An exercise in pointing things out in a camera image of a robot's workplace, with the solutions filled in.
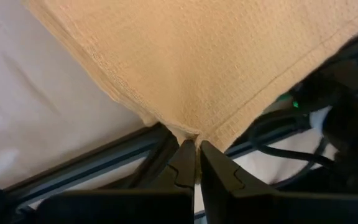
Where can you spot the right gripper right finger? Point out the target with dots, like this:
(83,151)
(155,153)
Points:
(228,202)

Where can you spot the orange waffle weave towel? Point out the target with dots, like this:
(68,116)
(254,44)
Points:
(197,62)

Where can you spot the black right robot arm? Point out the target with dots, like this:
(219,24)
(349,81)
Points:
(353,124)

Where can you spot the black metal table frame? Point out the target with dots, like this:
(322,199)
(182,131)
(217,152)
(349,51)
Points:
(89,165)

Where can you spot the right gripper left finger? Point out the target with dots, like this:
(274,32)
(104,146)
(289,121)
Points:
(166,205)

